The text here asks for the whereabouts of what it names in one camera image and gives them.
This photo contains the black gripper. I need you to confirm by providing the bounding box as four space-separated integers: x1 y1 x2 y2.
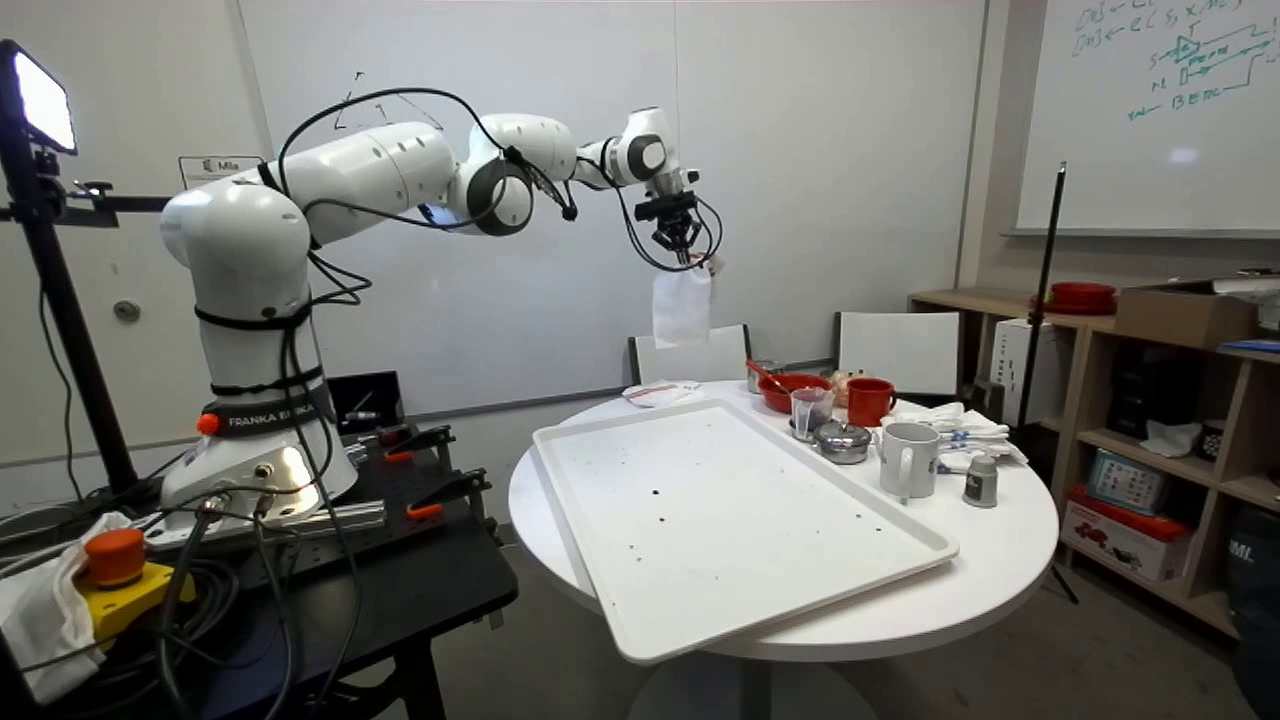
653 212 712 278

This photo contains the white cloth with red stripes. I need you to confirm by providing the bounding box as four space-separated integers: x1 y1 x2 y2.
649 268 715 353

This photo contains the flat plain white cloth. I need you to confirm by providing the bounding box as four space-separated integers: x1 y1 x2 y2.
618 377 705 410

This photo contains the large white tray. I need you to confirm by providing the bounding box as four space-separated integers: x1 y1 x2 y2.
527 390 964 666

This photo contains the red bowl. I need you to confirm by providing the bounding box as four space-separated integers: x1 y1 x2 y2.
749 355 837 416

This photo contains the clear drinking glass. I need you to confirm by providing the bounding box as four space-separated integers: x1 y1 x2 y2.
787 382 832 441

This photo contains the red mug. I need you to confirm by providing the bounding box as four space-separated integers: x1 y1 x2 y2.
843 377 901 430

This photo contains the white chair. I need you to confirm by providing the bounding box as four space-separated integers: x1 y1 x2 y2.
832 307 970 401

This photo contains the white ceramic mug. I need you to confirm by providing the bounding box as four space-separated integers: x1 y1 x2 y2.
871 416 950 508

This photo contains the pile of white napkins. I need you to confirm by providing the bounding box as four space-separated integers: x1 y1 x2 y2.
887 395 1034 474

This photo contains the white cabinet box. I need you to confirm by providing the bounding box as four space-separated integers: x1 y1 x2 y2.
987 317 1071 426

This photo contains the black box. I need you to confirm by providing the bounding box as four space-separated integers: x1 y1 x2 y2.
325 369 408 435

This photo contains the thin black pole stand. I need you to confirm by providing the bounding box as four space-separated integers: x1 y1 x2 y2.
1014 159 1090 608

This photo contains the small metal can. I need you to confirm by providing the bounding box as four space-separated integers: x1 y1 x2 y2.
962 450 1003 513

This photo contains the flat red dish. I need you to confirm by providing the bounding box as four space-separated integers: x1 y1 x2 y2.
1043 274 1121 318

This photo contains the wooden shelf unit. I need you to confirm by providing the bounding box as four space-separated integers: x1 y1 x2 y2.
911 285 1280 639

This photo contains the black robot cart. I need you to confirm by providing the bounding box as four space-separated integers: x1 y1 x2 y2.
0 418 524 720

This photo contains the whiteboard with green writing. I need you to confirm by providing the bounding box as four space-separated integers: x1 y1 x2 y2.
1014 0 1280 245

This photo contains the colourful picture box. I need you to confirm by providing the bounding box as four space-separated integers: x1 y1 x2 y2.
1086 447 1178 517

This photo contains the brown cardboard box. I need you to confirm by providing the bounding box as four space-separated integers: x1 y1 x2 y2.
1111 274 1266 353

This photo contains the red storage box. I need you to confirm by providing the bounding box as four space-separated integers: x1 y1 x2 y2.
1062 485 1194 584

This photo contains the white bag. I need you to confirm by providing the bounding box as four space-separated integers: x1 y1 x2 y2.
1139 416 1213 459

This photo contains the yellow emergency stop box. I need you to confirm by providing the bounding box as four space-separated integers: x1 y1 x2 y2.
77 524 180 644

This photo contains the black bin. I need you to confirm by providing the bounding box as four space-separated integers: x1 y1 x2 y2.
1223 502 1280 720

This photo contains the bright LED light panel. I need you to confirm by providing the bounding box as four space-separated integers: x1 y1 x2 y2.
0 36 82 156

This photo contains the crumpled white rag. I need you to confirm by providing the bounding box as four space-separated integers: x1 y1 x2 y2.
0 513 137 708

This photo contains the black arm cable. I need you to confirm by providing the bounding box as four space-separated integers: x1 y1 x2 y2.
266 84 734 465

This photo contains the white paper wall sign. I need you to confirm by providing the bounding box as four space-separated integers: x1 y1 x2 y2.
178 150 271 193

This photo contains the black cable bundle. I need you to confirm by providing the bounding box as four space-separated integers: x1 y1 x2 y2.
137 494 373 720

